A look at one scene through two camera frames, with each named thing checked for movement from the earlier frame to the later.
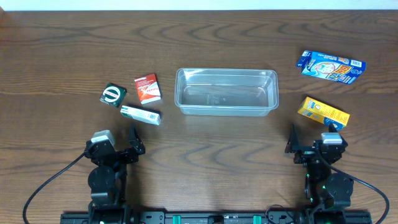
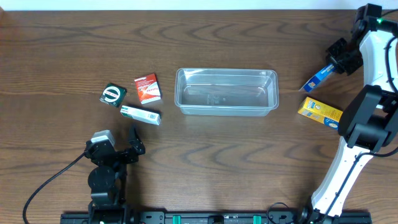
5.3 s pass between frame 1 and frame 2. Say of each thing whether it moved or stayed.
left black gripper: stayed
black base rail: stayed
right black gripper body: moved
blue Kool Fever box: moved
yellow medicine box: stayed
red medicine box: stayed
